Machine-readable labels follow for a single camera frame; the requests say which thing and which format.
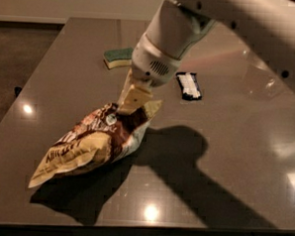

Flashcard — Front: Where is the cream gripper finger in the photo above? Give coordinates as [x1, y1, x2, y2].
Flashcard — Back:
[117, 69, 152, 115]

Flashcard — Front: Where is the small black object on floor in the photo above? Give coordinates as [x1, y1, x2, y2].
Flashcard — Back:
[14, 86, 22, 97]

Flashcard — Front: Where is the green and yellow sponge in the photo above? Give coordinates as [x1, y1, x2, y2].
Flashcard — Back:
[103, 48, 134, 69]

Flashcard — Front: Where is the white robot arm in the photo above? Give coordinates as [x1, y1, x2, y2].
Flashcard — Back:
[117, 0, 295, 115]

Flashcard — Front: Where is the black and white snack packet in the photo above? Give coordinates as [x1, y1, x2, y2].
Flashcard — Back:
[176, 72, 202, 101]

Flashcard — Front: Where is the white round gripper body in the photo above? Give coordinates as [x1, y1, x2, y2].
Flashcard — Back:
[132, 34, 181, 87]

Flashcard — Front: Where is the brown and cream chip bag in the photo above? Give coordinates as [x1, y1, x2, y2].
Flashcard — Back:
[28, 100, 162, 188]

